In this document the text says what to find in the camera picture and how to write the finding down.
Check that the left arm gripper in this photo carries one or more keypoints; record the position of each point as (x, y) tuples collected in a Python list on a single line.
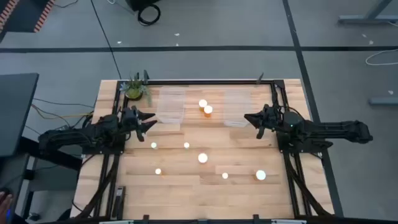
[(130, 118)]

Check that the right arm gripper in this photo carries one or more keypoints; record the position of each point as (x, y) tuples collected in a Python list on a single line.
[(272, 117)]

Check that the small yellow-green pill bottle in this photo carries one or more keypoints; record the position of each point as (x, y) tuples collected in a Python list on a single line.
[(153, 145)]

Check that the small white-capped pill bottle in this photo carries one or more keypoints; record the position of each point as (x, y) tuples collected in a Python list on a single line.
[(224, 175), (186, 145)]

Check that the large orange pill bottle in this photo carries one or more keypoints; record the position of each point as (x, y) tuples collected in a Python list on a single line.
[(202, 158), (208, 109), (202, 103)]

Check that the small orange pill bottle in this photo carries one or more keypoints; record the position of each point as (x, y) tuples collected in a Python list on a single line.
[(158, 171)]

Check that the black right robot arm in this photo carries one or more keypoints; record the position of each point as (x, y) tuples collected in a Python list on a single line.
[(335, 129)]

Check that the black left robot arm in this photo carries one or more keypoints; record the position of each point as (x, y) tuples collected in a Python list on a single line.
[(77, 137)]

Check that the clear plastic bin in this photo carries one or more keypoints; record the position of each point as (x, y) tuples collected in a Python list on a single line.
[(170, 105), (237, 107)]

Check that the potted green succulent plant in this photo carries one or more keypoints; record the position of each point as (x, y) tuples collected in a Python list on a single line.
[(134, 89)]

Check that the black rectangular device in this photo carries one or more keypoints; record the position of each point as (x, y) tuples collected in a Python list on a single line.
[(119, 200)]

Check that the grey metal table foot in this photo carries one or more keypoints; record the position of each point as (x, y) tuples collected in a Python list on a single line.
[(384, 101)]

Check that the dark grey desk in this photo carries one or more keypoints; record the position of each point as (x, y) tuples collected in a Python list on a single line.
[(15, 112)]

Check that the grey metal table leg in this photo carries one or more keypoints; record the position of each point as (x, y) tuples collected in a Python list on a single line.
[(368, 19)]

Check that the black mat orange stripes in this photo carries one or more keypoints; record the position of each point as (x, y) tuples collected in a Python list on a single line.
[(25, 15)]

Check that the person's hand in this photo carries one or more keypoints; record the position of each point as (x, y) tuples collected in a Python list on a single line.
[(4, 203)]

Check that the black aluminium table frame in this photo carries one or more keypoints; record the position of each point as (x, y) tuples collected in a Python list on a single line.
[(199, 82)]

